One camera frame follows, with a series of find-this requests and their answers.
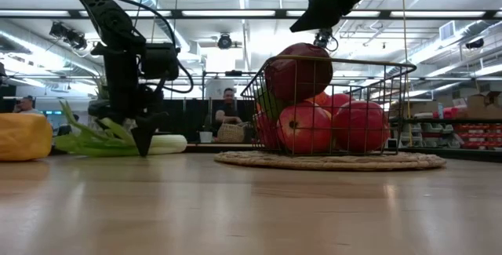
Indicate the black ceiling fixture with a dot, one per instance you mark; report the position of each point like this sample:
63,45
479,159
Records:
474,44

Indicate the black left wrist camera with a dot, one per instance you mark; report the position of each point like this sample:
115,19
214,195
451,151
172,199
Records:
161,62

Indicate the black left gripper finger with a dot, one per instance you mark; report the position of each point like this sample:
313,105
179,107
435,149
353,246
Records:
102,110
148,133

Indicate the black overhead camera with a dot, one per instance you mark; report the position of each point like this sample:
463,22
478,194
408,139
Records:
224,41

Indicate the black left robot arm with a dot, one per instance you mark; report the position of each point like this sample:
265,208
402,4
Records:
106,15

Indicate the red apple with yellow streaks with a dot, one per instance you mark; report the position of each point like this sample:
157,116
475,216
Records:
308,133

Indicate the dark red apple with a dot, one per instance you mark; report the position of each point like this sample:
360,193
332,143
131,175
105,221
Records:
300,72

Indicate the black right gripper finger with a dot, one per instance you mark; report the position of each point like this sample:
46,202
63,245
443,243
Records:
317,15

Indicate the woven handbag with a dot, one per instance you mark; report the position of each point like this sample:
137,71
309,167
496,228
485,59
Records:
231,133

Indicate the cardboard boxes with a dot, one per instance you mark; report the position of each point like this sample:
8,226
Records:
484,106

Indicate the black overhead beam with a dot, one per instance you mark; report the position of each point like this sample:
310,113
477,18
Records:
74,13

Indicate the yellow bell pepper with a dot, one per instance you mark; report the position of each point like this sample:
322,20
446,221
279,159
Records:
23,137

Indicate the green and white leek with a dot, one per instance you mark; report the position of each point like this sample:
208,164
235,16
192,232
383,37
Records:
168,145

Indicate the shelf with red bins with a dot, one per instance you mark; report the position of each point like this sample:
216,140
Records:
463,131

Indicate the green pear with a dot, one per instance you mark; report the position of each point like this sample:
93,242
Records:
270,104

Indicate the black table frame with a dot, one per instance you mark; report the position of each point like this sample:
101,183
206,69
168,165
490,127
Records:
470,155

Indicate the round woven straw mat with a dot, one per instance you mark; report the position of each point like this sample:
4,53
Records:
333,162

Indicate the black ceiling spotlights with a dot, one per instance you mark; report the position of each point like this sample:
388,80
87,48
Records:
68,35

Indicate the small white plant pot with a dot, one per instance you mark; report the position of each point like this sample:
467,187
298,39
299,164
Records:
205,136

